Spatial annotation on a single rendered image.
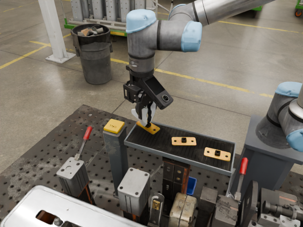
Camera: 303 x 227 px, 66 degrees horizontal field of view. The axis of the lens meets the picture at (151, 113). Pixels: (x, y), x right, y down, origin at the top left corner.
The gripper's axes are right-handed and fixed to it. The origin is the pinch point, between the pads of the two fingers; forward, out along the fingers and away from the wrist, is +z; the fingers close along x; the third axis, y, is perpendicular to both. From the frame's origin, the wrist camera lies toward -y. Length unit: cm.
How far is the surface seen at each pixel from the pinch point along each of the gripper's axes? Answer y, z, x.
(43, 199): 17.9, 23.0, 35.7
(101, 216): -2.3, 23.1, 26.0
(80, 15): 370, 80, -211
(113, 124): 14.6, 7.1, 3.6
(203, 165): -21.5, 7.1, -2.2
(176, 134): -6.5, 7.1, -7.9
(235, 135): 13, 123, -150
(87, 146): 55, 53, -4
